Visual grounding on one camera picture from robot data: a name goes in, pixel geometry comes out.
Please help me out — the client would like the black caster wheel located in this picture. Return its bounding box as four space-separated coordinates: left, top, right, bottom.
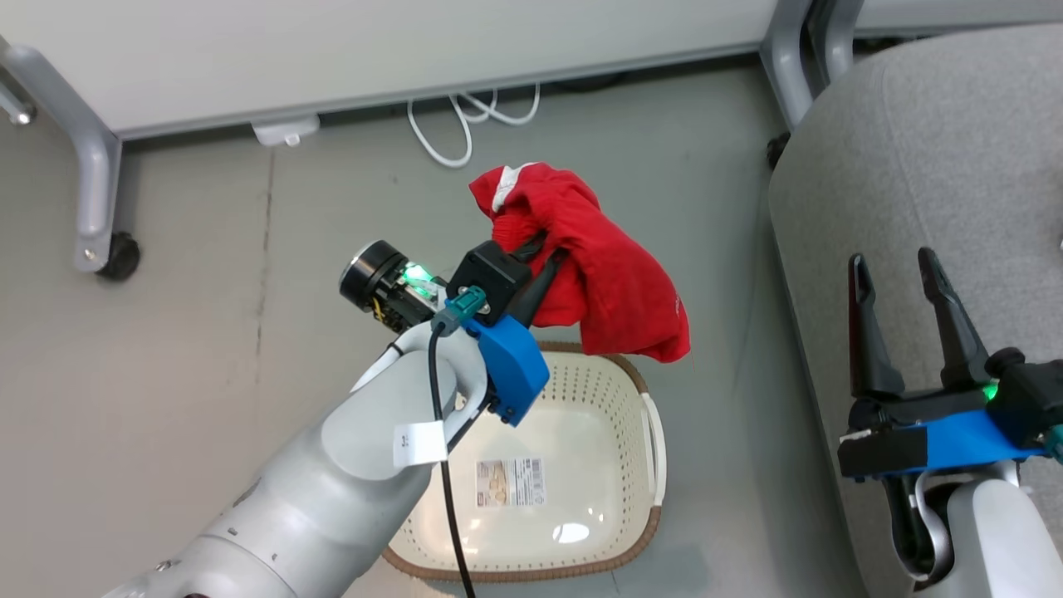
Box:
98 231 142 282

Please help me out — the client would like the white cable tag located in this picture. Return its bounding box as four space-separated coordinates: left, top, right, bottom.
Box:
392 420 449 468

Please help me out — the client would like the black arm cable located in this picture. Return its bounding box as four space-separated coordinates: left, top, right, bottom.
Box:
427 324 478 598
884 473 948 582

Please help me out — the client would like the white floor cable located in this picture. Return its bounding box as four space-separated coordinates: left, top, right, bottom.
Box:
405 81 542 169

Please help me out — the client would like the red cloth garment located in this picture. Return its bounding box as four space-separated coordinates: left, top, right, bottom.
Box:
468 162 692 365

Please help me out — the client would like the narrow white partition board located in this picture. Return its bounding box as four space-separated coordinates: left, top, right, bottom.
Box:
851 0 1063 41

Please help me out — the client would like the printed basket sticker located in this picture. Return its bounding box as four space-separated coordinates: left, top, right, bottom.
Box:
475 457 547 509

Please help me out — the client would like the blue left camera mount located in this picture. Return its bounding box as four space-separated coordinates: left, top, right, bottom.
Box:
463 314 551 428

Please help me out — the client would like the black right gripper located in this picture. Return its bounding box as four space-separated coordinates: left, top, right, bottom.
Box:
843 246 1063 447

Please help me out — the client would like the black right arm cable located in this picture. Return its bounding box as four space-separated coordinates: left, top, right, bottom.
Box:
884 473 948 582

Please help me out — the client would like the long grey partition leg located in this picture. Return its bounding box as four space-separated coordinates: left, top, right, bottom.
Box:
0 37 123 275

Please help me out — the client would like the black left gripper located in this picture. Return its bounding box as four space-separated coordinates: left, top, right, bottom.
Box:
338 233 571 334

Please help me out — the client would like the white power adapter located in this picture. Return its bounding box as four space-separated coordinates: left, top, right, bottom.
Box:
251 115 321 149

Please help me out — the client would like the teal left cable connector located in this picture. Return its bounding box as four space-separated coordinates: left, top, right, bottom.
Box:
432 285 487 337

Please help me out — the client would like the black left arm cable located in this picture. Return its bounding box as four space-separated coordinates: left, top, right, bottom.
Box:
427 324 478 598

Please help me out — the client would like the cream laundry basket brown rim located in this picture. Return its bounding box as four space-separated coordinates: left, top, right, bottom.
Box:
380 341 668 582

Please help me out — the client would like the grey fabric seat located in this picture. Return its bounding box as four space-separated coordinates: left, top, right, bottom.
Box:
768 23 1063 598

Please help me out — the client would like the blue right camera mount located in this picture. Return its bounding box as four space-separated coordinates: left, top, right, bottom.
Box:
918 409 1049 478

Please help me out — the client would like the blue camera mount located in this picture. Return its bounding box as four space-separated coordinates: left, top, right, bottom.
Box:
918 409 1049 478
463 314 551 428

